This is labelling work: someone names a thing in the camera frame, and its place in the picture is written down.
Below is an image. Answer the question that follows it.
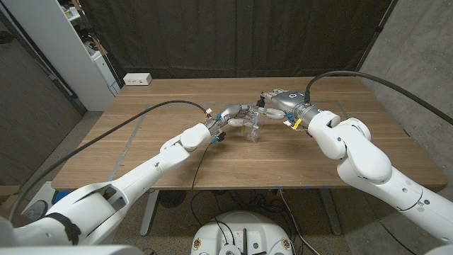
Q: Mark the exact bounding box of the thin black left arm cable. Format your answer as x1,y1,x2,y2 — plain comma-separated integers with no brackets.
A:
190,141,215,191

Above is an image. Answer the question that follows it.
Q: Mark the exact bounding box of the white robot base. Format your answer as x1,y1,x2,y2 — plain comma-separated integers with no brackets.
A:
190,211,294,255

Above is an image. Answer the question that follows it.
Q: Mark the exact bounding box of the brown cardboard box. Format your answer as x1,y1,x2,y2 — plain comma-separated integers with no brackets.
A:
0,184,22,220

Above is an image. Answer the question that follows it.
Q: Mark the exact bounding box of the white blue wheeled floor device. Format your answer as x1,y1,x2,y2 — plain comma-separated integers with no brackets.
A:
21,181,74,221

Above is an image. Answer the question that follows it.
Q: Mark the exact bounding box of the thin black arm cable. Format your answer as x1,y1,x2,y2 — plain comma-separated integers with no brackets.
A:
190,141,215,191
362,191,410,255

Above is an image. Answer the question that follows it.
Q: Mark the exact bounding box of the grey table leg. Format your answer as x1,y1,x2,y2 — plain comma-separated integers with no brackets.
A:
139,190,160,237
319,188,343,237

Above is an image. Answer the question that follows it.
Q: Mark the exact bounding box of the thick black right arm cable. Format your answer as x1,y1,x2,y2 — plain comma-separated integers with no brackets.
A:
304,70,453,125

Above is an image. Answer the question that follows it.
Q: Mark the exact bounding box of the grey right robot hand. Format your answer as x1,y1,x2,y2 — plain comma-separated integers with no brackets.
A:
259,88,322,130

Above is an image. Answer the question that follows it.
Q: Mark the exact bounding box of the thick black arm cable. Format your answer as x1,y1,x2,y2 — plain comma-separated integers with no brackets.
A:
304,70,453,125
8,100,212,224

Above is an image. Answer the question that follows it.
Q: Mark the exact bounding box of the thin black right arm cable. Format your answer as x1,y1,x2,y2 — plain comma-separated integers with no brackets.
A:
362,191,410,255

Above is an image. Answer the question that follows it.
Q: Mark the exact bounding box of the dark curtain backdrop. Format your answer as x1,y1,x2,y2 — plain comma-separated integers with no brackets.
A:
79,0,394,79

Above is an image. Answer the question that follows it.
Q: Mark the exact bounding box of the white shelf cabinet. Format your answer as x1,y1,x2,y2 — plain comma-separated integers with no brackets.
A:
1,0,121,112

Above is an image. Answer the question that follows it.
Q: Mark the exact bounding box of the clear dispenser bottle black pump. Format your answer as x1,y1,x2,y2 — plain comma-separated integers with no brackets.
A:
243,102,266,143

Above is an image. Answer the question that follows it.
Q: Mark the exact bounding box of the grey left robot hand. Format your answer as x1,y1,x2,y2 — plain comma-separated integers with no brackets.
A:
207,103,265,145

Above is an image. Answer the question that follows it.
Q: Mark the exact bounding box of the black stand pole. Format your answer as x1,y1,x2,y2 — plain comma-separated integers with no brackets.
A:
352,0,399,76

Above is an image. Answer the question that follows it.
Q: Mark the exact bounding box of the white floor cable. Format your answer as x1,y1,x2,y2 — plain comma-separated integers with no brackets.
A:
278,189,312,255

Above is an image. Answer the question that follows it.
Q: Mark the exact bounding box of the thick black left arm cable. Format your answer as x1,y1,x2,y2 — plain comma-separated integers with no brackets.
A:
8,100,212,224

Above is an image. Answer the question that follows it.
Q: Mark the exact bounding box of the black round floor fan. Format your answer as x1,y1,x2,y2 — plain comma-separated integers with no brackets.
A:
158,190,188,209

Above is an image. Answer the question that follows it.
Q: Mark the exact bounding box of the white power strip box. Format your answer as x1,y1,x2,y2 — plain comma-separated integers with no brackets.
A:
122,72,153,86

